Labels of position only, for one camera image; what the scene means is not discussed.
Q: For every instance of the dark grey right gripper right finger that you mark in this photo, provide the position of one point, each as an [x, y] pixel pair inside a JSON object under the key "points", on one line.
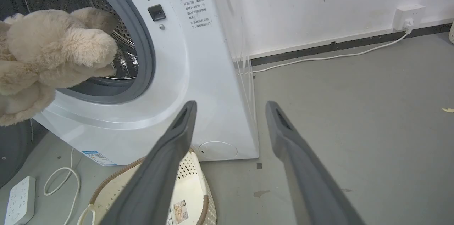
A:
{"points": [[312, 186]]}

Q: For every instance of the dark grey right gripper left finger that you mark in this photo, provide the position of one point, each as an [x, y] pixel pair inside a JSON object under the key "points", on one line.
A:
{"points": [[156, 179]]}

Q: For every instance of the beige plush teddy bear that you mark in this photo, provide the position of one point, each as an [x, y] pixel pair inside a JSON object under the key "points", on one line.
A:
{"points": [[46, 58]]}

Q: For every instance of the cream perforated laundry basket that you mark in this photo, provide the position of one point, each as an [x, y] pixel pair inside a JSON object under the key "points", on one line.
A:
{"points": [[188, 196]]}

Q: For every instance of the white front-load washing machine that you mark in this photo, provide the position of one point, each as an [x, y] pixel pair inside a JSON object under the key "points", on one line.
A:
{"points": [[170, 76]]}

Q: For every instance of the dark washing machine door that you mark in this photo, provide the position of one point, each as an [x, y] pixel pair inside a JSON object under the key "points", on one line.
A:
{"points": [[12, 147]]}

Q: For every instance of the white power strip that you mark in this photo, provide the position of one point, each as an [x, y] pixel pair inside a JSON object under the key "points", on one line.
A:
{"points": [[19, 202]]}

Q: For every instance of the cream perforated object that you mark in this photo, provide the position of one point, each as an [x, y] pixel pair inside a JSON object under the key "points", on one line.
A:
{"points": [[451, 32]]}

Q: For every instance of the white wall socket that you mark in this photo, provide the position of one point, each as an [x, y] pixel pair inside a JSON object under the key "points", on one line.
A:
{"points": [[408, 16]]}

